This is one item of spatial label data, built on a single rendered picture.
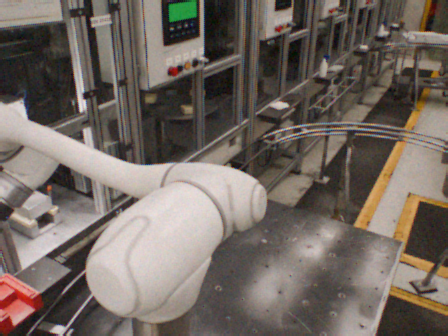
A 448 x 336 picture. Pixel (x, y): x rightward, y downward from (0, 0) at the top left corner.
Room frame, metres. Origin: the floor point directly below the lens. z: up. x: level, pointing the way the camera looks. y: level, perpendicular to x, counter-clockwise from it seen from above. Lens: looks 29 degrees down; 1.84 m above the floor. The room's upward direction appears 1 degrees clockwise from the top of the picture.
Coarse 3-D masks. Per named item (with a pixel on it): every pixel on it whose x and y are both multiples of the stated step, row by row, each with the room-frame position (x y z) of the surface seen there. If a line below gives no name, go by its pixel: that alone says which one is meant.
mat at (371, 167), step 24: (408, 72) 7.11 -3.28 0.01; (432, 72) 7.15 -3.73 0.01; (384, 96) 5.70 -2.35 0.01; (384, 120) 4.72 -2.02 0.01; (408, 120) 4.74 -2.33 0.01; (360, 144) 3.99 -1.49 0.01; (384, 144) 4.00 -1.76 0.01; (336, 168) 3.42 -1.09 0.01; (360, 168) 3.43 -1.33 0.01; (384, 168) 3.44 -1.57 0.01; (312, 192) 2.98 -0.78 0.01; (336, 192) 2.98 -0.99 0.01; (360, 192) 2.99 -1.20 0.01; (360, 216) 2.62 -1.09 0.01
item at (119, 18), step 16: (128, 80) 1.50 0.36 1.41; (128, 96) 1.49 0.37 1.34; (128, 112) 1.50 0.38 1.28; (128, 128) 1.48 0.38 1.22; (64, 176) 1.51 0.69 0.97; (80, 176) 1.47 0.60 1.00; (80, 192) 1.47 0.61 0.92; (80, 240) 1.21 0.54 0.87; (96, 240) 1.46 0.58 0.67; (80, 256) 1.38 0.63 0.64; (80, 272) 1.36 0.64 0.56; (64, 288) 1.28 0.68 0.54; (48, 304) 1.20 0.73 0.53; (32, 320) 1.07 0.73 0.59
